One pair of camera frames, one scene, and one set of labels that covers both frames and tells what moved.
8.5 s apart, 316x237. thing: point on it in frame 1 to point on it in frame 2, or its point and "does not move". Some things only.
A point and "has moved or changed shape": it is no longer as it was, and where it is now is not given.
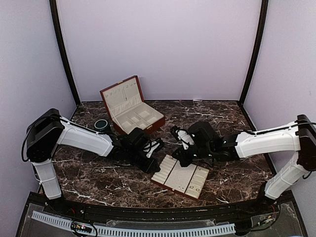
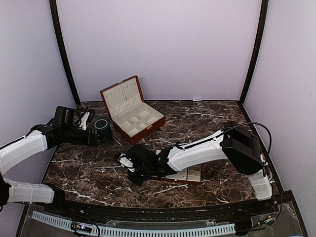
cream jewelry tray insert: [187, 180] has moved or changed shape
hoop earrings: [192, 187] to [190, 172]
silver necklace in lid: [124, 95] does not move
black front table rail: [266, 205] does not move
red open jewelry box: [128, 110] does not move
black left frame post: [54, 13] does not move
